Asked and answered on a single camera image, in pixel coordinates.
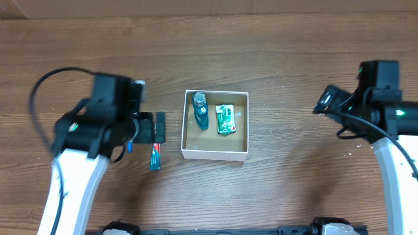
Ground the blue toothbrush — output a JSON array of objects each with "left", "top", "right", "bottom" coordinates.
[{"left": 126, "top": 142, "right": 133, "bottom": 153}]

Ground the red teal toothpaste tube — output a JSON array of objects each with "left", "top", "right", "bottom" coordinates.
[{"left": 150, "top": 143, "right": 161, "bottom": 170}]

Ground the teal mouthwash bottle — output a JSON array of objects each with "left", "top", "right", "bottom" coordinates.
[{"left": 192, "top": 91, "right": 208, "bottom": 131}]

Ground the green white packet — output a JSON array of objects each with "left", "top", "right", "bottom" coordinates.
[{"left": 216, "top": 104, "right": 236, "bottom": 135}]

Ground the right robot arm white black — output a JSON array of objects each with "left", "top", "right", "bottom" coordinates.
[{"left": 313, "top": 60, "right": 417, "bottom": 234}]

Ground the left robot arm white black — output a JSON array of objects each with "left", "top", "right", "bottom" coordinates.
[{"left": 38, "top": 73, "right": 166, "bottom": 234}]

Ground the white cardboard box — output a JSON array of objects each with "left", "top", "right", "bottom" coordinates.
[{"left": 181, "top": 90, "right": 249, "bottom": 162}]

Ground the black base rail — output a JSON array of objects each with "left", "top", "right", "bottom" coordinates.
[{"left": 86, "top": 217, "right": 369, "bottom": 235}]

